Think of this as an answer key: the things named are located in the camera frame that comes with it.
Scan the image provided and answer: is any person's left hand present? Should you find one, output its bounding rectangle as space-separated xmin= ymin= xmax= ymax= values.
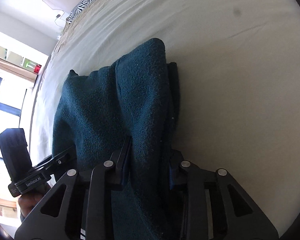
xmin=18 ymin=183 xmax=51 ymax=221

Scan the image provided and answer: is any green bottle on sill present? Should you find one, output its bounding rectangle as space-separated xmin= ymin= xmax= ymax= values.
xmin=23 ymin=58 xmax=37 ymax=69

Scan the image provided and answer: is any red box on sill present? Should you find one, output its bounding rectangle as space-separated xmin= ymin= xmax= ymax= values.
xmin=34 ymin=64 xmax=42 ymax=74

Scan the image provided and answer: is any beige bed with sheet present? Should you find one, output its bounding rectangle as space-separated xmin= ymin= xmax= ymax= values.
xmin=29 ymin=0 xmax=300 ymax=234

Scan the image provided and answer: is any window with dark frame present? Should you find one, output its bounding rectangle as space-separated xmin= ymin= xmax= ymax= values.
xmin=0 ymin=77 xmax=26 ymax=159

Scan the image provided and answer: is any dark teal knit sweater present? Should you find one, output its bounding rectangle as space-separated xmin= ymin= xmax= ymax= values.
xmin=52 ymin=38 xmax=180 ymax=239

